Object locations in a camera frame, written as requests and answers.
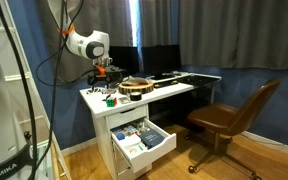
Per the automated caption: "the black computer monitor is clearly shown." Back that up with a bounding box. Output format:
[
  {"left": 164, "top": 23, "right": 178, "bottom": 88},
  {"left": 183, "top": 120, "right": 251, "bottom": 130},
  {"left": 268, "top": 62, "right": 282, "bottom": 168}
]
[
  {"left": 108, "top": 45, "right": 140, "bottom": 77},
  {"left": 140, "top": 44, "right": 183, "bottom": 78}
]

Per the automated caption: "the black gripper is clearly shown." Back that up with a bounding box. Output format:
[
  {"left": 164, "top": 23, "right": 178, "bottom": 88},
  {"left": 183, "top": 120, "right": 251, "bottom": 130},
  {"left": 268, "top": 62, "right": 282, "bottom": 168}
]
[{"left": 87, "top": 64, "right": 124, "bottom": 90}]

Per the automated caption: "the brown swivel chair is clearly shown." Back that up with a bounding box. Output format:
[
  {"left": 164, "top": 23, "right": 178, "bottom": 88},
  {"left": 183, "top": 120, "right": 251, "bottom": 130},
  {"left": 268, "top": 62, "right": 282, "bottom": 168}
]
[{"left": 184, "top": 77, "right": 282, "bottom": 180}]

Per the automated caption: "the black desk mat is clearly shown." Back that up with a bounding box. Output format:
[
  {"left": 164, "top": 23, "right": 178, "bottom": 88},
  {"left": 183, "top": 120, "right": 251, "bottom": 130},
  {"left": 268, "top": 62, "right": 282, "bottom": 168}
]
[{"left": 176, "top": 74, "right": 216, "bottom": 87}]

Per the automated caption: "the chevron patterned pouch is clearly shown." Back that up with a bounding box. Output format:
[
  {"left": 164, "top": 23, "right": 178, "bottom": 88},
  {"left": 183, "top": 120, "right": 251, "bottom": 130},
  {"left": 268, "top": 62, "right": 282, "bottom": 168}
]
[{"left": 101, "top": 88, "right": 117, "bottom": 95}]

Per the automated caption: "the white paper box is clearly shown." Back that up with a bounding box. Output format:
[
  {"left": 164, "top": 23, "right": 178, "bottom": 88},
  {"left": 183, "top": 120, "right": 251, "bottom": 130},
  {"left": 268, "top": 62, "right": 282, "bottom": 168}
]
[{"left": 122, "top": 134, "right": 143, "bottom": 149}]

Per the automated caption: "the orange cable strap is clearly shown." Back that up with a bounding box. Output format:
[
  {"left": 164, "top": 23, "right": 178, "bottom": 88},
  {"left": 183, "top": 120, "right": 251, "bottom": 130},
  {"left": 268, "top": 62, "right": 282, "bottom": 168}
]
[{"left": 57, "top": 24, "right": 76, "bottom": 37}]

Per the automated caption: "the thin black cable bundle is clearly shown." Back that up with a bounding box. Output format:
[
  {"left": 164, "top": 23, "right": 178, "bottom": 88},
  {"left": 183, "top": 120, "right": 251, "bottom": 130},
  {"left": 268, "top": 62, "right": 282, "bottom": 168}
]
[{"left": 30, "top": 0, "right": 97, "bottom": 180}]

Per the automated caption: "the black keyboard with orange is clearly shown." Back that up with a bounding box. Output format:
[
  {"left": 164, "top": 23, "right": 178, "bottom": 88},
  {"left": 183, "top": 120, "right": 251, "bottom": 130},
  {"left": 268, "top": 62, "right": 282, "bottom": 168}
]
[{"left": 152, "top": 79, "right": 179, "bottom": 89}]

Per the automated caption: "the thick black cable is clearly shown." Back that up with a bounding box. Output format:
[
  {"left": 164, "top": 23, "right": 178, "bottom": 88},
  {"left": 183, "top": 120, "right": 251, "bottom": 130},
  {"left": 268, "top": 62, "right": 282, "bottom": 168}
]
[{"left": 0, "top": 0, "right": 39, "bottom": 180}]

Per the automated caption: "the grey curtain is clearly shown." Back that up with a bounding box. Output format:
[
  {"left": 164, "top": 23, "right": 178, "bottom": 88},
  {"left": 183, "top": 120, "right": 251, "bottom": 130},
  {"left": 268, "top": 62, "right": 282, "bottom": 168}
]
[
  {"left": 36, "top": 0, "right": 134, "bottom": 84},
  {"left": 138, "top": 0, "right": 181, "bottom": 48},
  {"left": 178, "top": 0, "right": 288, "bottom": 70}
]

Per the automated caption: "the grey crumpled object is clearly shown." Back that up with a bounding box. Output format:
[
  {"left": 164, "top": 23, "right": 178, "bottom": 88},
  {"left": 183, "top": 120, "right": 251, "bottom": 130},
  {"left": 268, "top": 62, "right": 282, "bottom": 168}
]
[{"left": 121, "top": 75, "right": 149, "bottom": 87}]

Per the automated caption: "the round wooden slice tray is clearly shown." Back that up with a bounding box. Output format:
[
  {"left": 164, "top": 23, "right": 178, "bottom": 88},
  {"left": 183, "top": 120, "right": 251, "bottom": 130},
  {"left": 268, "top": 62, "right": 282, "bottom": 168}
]
[{"left": 118, "top": 80, "right": 155, "bottom": 96}]

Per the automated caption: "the white closed desk drawer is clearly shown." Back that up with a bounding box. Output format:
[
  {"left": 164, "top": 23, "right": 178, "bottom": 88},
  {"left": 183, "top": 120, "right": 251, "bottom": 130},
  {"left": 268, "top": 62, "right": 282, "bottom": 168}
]
[{"left": 105, "top": 104, "right": 149, "bottom": 130}]

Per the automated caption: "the Rubik's cube with black edges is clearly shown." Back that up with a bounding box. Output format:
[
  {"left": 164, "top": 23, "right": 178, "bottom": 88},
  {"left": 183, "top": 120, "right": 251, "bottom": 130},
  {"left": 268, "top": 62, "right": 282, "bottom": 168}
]
[{"left": 105, "top": 96, "right": 118, "bottom": 108}]

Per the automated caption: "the small colourful cube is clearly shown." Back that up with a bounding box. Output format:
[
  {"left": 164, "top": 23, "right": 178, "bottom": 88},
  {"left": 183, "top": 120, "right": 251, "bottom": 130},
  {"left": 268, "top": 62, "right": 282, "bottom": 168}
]
[{"left": 127, "top": 127, "right": 141, "bottom": 137}]

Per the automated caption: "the white desk with drawers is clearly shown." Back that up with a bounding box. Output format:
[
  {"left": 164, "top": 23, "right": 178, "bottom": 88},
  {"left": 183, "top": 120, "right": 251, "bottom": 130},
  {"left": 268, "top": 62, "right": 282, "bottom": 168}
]
[{"left": 79, "top": 72, "right": 223, "bottom": 180}]

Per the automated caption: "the dark blue book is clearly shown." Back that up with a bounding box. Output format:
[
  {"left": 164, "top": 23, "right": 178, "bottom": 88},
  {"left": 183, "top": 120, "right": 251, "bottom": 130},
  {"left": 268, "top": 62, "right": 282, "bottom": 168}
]
[{"left": 138, "top": 129, "right": 166, "bottom": 150}]

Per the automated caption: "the white open desk drawer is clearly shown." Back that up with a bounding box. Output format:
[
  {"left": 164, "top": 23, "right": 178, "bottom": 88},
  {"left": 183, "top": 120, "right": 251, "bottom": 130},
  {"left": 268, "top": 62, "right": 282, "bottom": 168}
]
[{"left": 110, "top": 117, "right": 178, "bottom": 174}]

